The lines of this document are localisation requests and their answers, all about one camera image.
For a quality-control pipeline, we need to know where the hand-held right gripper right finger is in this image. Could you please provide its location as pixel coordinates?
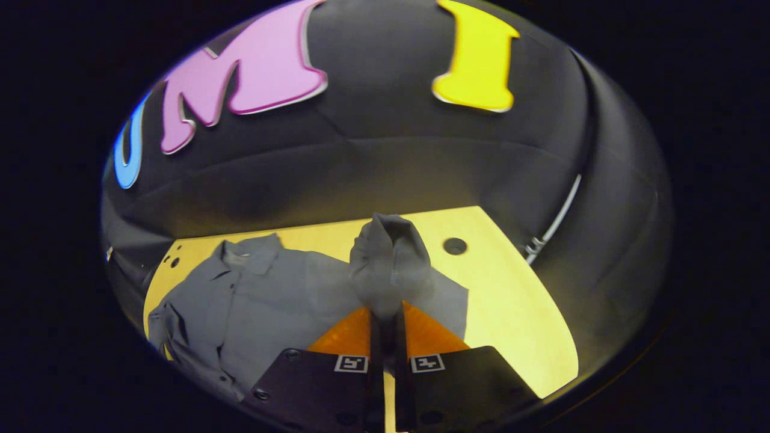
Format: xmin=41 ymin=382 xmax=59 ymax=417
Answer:
xmin=394 ymin=301 xmax=542 ymax=433

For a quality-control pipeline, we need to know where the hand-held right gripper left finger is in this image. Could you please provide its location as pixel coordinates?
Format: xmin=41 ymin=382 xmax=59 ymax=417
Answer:
xmin=239 ymin=306 xmax=386 ymax=433

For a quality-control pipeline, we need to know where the grey collared shirt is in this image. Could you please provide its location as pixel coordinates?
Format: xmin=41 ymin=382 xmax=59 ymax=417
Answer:
xmin=147 ymin=213 xmax=470 ymax=404

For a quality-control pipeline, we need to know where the black backdrop cloth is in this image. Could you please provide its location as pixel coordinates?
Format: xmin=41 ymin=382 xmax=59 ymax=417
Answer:
xmin=101 ymin=0 xmax=671 ymax=361

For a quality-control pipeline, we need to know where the thin white pole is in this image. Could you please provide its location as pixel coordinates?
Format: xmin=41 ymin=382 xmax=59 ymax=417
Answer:
xmin=525 ymin=174 xmax=583 ymax=265

